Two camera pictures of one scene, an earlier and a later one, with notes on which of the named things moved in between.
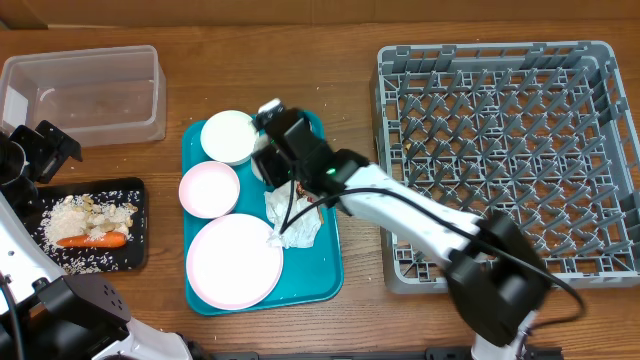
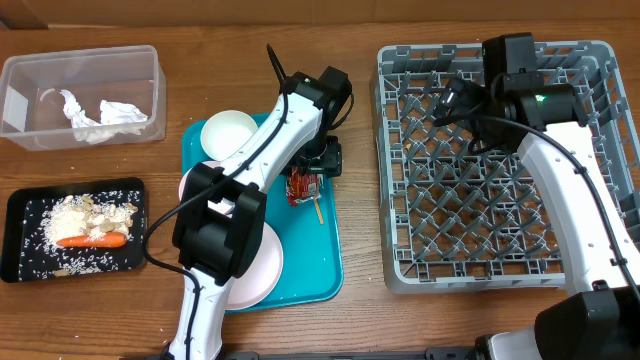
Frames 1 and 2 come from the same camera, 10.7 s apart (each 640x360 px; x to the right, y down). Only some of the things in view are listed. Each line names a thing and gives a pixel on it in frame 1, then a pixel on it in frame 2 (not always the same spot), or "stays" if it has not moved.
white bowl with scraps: [229, 137] stays
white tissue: [301, 234] -> [115, 119]
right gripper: [277, 158] -> [461, 97]
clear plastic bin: [98, 97] stays
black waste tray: [92, 225] stays
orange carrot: [111, 240] stays
